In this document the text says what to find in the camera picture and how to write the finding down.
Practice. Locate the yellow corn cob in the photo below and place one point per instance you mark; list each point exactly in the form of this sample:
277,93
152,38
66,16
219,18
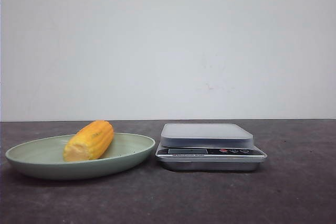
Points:
90,142

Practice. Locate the silver digital kitchen scale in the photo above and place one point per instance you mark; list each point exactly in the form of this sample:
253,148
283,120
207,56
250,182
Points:
208,147

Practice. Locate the green oval plate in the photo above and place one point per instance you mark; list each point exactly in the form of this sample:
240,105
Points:
43,158

